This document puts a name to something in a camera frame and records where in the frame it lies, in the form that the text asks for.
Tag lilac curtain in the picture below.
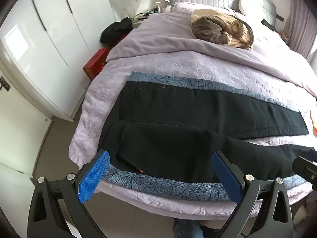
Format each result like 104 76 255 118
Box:
284 0 317 62

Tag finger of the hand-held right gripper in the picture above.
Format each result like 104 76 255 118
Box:
292 149 317 191

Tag lilac embossed bedspread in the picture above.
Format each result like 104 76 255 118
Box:
69 47 317 226

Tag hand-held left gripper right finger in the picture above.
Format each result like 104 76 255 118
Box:
211 149 293 238

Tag red box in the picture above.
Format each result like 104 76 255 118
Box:
83 47 111 81

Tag black bag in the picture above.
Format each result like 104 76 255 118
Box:
100 17 134 46

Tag cluttered nightstand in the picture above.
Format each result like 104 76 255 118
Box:
131 7 161 29

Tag person's leg in jeans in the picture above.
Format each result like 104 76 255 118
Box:
173 218 206 238

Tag white round cushion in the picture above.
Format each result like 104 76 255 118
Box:
238 0 263 21

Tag brown fluffy garment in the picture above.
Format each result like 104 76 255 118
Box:
191 16 245 45

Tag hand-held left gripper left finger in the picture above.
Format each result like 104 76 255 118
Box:
27 149 110 238

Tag white glossy wardrobe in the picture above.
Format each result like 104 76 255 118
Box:
0 0 118 122

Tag white door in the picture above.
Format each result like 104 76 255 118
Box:
0 69 53 179

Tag lilac smooth duvet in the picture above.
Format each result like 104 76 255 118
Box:
106 2 317 97

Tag black pants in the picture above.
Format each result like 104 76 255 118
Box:
95 81 317 184

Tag blue floral bed runner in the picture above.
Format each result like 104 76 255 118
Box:
103 71 310 202

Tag orange item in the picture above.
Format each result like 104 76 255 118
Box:
309 110 317 135

